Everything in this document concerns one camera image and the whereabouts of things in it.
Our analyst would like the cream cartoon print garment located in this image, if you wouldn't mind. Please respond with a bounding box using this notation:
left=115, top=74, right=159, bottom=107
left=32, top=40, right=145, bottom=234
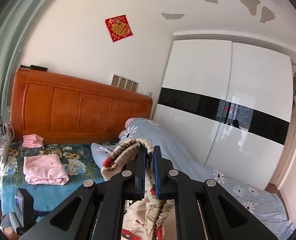
left=101, top=138, right=175, bottom=239

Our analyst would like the pink folded fleece garment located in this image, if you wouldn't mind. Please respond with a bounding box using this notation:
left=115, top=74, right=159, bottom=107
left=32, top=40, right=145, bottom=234
left=23, top=154, right=69, bottom=185

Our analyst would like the light blue floral quilt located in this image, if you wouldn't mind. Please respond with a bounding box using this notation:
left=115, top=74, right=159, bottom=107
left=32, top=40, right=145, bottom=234
left=91, top=118, right=294, bottom=239

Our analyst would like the pink striped folded cloth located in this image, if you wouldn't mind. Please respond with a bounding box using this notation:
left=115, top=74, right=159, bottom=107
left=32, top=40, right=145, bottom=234
left=22, top=134, right=44, bottom=148

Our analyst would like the orange wooden headboard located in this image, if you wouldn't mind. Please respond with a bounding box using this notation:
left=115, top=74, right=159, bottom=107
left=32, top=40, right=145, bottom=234
left=10, top=67, right=153, bottom=144

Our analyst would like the white black glossy wardrobe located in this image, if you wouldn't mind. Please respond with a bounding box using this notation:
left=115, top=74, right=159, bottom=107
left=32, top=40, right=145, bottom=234
left=153, top=39, right=293, bottom=190

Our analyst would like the wooden door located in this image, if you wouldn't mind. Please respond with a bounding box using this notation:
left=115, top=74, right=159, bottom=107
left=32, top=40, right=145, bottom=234
left=270, top=105, right=296, bottom=189

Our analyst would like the black object on headboard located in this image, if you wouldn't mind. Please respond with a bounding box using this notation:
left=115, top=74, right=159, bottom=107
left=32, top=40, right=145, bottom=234
left=20, top=64, right=48, bottom=72

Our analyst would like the red fu paper decoration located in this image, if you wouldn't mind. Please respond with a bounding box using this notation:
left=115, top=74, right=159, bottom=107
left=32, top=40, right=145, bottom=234
left=105, top=15, right=133, bottom=42

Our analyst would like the green curtain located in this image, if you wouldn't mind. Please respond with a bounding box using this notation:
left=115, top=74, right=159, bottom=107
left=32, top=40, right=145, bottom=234
left=0, top=0, right=47, bottom=122

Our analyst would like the white wall socket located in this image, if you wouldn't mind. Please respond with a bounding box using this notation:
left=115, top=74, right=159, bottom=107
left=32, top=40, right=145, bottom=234
left=144, top=90, right=153, bottom=97

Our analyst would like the wall switch panel row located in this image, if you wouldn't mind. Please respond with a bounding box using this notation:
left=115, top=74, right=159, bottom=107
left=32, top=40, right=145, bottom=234
left=111, top=74, right=139, bottom=92

